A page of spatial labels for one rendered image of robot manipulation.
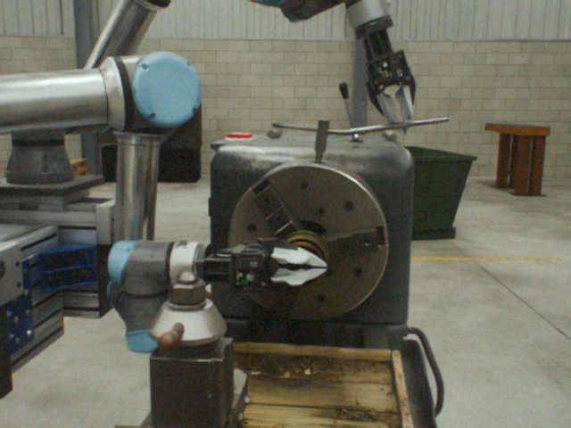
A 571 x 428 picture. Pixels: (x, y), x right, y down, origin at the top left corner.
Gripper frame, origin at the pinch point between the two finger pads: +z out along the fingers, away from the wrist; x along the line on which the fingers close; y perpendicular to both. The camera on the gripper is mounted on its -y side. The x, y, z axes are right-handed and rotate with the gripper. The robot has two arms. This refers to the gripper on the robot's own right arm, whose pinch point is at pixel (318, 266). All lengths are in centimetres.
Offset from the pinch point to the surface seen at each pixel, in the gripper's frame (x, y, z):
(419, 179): -46, -484, 65
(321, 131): 21.8, -18.6, -1.1
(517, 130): -15, -840, 236
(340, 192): 10.5, -15.2, 2.9
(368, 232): 3.7, -11.5, 8.3
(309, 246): 3.1, -0.9, -1.8
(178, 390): -0.8, 45.5, -11.1
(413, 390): -54, -67, 24
